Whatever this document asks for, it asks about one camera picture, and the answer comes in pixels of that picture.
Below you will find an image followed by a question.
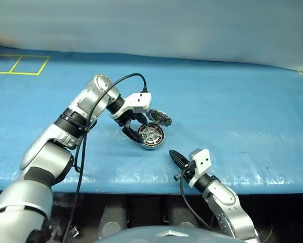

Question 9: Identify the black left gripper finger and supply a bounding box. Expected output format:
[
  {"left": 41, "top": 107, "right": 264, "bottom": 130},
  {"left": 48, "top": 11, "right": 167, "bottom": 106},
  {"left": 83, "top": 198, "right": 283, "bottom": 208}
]
[
  {"left": 134, "top": 113, "right": 149, "bottom": 126},
  {"left": 121, "top": 126, "right": 143, "bottom": 144}
]

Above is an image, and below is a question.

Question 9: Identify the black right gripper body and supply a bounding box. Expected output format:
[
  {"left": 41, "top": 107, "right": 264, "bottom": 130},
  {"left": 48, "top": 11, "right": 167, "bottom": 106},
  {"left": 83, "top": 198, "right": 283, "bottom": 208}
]
[{"left": 174, "top": 161, "right": 197, "bottom": 182}]

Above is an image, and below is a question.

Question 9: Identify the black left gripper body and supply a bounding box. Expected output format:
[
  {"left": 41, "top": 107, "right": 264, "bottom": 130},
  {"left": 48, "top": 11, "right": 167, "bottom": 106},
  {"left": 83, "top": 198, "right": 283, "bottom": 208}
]
[{"left": 113, "top": 110, "right": 147, "bottom": 131}]

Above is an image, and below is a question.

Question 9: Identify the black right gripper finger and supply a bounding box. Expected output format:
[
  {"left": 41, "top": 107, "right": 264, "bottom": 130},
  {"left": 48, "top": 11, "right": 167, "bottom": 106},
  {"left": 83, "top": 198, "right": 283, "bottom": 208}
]
[
  {"left": 168, "top": 149, "right": 187, "bottom": 170},
  {"left": 171, "top": 149, "right": 191, "bottom": 168}
]

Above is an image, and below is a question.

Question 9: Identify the silver spoked wheel cover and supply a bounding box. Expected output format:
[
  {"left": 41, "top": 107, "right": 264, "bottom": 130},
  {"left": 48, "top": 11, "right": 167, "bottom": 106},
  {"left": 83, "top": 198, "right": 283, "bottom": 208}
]
[{"left": 137, "top": 124, "right": 165, "bottom": 147}]

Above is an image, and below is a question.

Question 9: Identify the silver toothed gear plate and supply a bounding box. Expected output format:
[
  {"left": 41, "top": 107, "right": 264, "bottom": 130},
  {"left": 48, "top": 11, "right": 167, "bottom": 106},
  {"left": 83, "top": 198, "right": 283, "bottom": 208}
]
[{"left": 146, "top": 109, "right": 173, "bottom": 128}]

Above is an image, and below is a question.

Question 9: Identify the grey rounded cylinder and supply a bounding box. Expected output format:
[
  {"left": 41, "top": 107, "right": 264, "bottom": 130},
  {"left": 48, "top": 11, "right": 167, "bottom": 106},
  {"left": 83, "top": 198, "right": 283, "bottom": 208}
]
[
  {"left": 98, "top": 202, "right": 128, "bottom": 240},
  {"left": 169, "top": 201, "right": 200, "bottom": 228}
]

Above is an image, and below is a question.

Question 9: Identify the blue plastic table cover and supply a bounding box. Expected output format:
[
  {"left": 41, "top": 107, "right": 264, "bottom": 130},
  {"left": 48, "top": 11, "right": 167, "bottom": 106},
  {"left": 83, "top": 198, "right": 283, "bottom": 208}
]
[{"left": 0, "top": 45, "right": 303, "bottom": 196}]

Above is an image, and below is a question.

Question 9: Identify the grey robot torso with emblem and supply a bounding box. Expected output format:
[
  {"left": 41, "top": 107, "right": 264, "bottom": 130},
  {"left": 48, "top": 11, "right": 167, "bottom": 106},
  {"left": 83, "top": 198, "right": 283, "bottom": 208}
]
[{"left": 97, "top": 225, "right": 219, "bottom": 243}]

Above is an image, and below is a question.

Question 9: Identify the yellow tape double square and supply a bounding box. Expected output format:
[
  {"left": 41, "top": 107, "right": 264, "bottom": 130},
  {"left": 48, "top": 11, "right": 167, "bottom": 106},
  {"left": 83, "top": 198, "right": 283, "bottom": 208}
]
[{"left": 0, "top": 54, "right": 51, "bottom": 76}]

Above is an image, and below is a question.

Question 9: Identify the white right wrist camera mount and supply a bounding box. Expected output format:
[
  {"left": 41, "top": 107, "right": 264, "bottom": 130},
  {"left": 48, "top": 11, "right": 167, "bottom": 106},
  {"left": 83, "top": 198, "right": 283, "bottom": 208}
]
[{"left": 187, "top": 149, "right": 211, "bottom": 188}]

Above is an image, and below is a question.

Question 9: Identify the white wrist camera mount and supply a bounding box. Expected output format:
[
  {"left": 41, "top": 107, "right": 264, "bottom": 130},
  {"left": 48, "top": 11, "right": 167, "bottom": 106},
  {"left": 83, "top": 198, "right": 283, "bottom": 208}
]
[
  {"left": 187, "top": 149, "right": 211, "bottom": 188},
  {"left": 109, "top": 92, "right": 153, "bottom": 119}
]

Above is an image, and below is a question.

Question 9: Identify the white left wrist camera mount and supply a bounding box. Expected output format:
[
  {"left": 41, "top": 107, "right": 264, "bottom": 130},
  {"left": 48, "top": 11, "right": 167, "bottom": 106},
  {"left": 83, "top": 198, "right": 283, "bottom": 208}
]
[{"left": 109, "top": 92, "right": 153, "bottom": 119}]

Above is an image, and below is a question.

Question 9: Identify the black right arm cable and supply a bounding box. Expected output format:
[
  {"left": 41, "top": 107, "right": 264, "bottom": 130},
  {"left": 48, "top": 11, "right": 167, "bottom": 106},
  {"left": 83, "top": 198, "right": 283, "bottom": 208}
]
[{"left": 179, "top": 169, "right": 214, "bottom": 231}]

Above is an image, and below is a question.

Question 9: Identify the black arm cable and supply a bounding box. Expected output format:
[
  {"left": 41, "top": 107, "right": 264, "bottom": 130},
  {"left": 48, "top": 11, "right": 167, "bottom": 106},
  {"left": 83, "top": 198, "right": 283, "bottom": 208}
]
[
  {"left": 62, "top": 73, "right": 149, "bottom": 243},
  {"left": 179, "top": 169, "right": 214, "bottom": 231}
]

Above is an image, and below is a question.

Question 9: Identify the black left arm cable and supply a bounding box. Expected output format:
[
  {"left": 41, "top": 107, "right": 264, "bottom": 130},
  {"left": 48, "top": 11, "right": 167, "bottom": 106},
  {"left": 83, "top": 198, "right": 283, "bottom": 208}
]
[{"left": 62, "top": 73, "right": 149, "bottom": 243}]

